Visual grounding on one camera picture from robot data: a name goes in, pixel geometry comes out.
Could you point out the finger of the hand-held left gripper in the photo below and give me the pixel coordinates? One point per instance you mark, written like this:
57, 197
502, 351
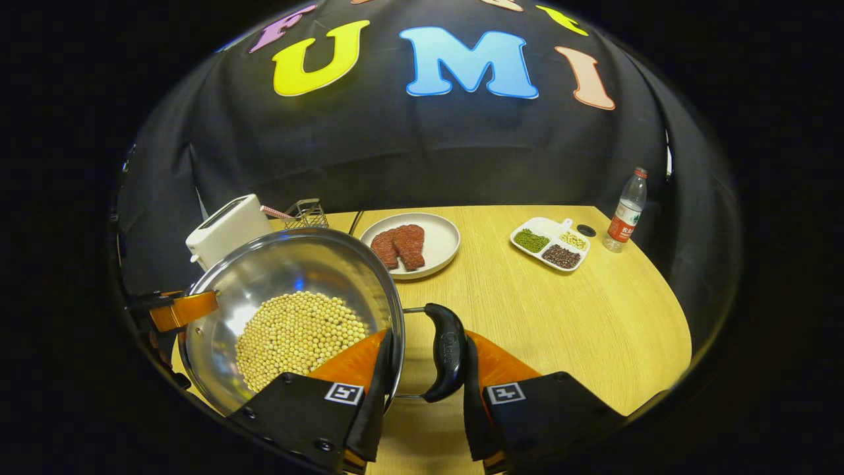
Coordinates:
188, 310

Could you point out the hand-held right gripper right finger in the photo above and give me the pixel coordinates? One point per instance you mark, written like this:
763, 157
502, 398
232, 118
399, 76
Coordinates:
473, 422

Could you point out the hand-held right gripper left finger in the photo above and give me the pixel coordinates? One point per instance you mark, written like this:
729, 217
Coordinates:
377, 409

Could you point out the white toaster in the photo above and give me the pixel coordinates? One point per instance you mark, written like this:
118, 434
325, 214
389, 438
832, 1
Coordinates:
224, 227

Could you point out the pile of soybeans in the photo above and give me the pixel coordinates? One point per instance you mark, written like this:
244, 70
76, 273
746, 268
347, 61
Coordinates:
297, 336

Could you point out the pink stick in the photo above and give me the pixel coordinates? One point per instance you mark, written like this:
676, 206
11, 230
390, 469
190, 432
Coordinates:
275, 212

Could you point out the red meat slice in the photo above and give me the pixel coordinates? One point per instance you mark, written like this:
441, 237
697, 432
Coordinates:
385, 249
410, 245

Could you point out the round white plate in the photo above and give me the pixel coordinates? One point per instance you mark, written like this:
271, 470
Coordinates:
442, 241

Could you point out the pile of dark red beans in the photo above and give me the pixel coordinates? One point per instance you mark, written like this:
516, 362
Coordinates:
562, 256

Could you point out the pile of green mung beans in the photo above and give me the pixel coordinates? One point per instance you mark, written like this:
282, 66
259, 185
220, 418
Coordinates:
531, 241

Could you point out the small pile of pale beans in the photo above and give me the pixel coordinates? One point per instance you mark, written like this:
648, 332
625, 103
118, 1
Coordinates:
573, 240

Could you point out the white divided dish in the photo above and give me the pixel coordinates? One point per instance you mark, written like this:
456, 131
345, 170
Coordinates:
550, 227

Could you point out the clear plastic water bottle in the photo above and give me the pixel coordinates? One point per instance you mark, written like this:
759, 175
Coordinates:
624, 218

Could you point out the black backdrop cloth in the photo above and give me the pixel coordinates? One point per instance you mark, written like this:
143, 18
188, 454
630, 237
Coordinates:
395, 152

